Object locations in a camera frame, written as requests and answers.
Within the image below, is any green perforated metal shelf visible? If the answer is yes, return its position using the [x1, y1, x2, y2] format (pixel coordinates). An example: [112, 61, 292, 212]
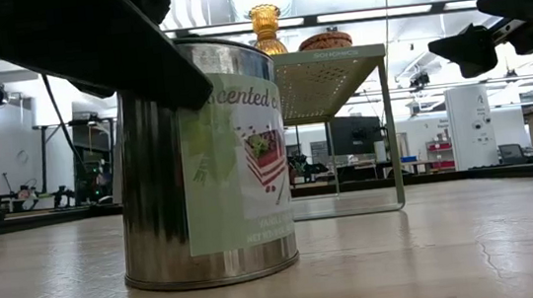
[269, 40, 408, 224]

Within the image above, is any black ceiling device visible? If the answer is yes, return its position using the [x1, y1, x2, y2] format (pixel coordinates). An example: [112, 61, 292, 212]
[407, 69, 433, 93]

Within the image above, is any white pillar kiosk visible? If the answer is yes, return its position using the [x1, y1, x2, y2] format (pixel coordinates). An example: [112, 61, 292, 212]
[443, 83, 500, 173]

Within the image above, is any black office chair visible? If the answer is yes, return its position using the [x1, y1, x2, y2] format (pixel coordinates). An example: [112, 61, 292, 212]
[496, 140, 533, 168]

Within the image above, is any black overhead light bar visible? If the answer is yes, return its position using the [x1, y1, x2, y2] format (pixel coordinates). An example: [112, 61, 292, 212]
[0, 0, 482, 62]

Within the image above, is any silver scented candle can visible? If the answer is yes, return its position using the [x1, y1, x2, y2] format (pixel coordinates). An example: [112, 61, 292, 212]
[100, 28, 304, 298]

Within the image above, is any amber glass candle holder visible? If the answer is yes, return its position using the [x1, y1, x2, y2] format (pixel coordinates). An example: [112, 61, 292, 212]
[248, 1, 290, 58]

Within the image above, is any black cable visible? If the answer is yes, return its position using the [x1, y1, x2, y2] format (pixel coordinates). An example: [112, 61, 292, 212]
[41, 69, 90, 181]

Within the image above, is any orange patterned candle tin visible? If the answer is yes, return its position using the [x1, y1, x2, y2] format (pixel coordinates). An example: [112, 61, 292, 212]
[296, 29, 354, 53]

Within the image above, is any red parts bin shelf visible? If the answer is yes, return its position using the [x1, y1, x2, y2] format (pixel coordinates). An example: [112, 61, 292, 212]
[424, 137, 456, 173]

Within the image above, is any black monitor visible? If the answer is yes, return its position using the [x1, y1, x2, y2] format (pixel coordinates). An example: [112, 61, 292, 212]
[326, 112, 386, 159]

